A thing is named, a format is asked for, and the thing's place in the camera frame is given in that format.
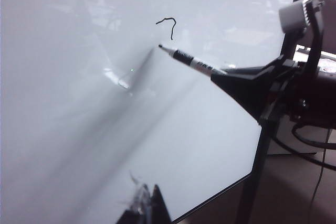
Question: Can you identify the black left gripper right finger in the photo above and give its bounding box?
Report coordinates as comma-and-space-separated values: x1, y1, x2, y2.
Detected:
151, 184, 173, 224

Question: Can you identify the white table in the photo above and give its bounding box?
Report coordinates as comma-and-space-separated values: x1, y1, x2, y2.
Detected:
295, 44, 336, 74

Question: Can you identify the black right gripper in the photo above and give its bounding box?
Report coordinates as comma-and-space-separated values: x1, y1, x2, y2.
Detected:
209, 56, 320, 129

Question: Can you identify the black whiteboard stand post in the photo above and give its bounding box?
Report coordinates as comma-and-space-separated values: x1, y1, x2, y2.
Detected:
236, 0, 313, 224

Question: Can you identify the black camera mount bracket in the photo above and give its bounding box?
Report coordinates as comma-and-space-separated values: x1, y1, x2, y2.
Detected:
306, 0, 328, 78

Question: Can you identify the thick black cable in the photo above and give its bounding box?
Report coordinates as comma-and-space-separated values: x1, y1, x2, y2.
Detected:
272, 123, 336, 171

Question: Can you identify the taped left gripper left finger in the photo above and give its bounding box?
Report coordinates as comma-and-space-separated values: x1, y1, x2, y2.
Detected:
114, 170, 152, 224

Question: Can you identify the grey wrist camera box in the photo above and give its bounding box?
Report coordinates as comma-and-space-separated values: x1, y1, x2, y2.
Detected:
278, 0, 326, 35

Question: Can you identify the thin black cable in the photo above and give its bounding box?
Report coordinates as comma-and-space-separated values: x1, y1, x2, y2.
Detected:
311, 129, 330, 205

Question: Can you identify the white whiteboard black frame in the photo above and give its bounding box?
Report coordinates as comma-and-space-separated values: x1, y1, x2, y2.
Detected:
0, 0, 302, 224

